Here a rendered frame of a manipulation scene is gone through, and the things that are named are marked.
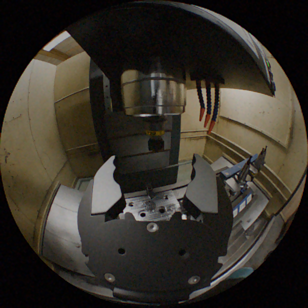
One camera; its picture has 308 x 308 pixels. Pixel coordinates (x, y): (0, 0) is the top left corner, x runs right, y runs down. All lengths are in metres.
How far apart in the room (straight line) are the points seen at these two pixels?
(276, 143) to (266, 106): 0.33
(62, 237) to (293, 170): 1.92
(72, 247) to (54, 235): 0.19
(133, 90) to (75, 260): 1.04
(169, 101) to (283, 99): 1.04
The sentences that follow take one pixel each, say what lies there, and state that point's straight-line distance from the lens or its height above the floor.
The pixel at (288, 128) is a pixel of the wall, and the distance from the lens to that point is 1.06.
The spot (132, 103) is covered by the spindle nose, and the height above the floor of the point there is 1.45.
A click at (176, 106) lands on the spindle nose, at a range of 0.20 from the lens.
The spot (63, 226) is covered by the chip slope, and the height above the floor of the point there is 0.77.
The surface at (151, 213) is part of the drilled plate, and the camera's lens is 0.52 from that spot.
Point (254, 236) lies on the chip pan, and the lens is 1.16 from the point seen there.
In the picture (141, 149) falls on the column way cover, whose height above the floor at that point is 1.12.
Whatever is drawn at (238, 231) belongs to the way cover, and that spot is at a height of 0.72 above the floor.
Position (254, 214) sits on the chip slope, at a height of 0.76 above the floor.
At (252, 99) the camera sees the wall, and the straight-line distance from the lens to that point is 1.15.
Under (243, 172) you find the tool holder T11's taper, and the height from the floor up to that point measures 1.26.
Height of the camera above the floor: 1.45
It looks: 30 degrees down
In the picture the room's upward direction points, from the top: 3 degrees counter-clockwise
